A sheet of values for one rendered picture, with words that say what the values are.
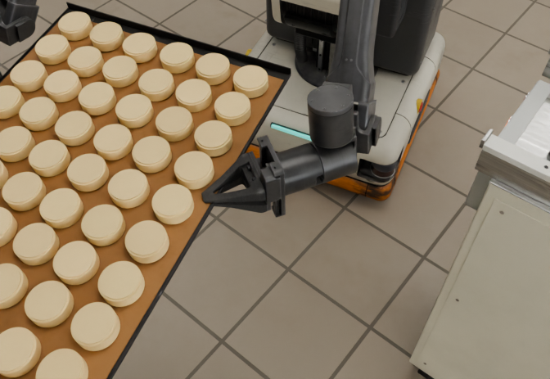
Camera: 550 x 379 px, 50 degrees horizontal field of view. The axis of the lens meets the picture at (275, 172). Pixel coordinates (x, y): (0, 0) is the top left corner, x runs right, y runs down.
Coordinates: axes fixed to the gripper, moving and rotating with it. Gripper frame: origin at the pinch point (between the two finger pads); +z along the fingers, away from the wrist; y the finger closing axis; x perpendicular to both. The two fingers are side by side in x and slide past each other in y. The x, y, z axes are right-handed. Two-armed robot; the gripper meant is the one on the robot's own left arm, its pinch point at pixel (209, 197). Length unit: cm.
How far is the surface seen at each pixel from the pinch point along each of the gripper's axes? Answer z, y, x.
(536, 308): -52, 40, -18
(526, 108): -60, 18, 9
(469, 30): -140, 111, 116
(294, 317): -20, 101, 19
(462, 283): -45, 46, -7
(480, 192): -48, 26, 0
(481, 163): -44.3, 14.6, -0.1
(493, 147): -45.1, 10.5, -0.4
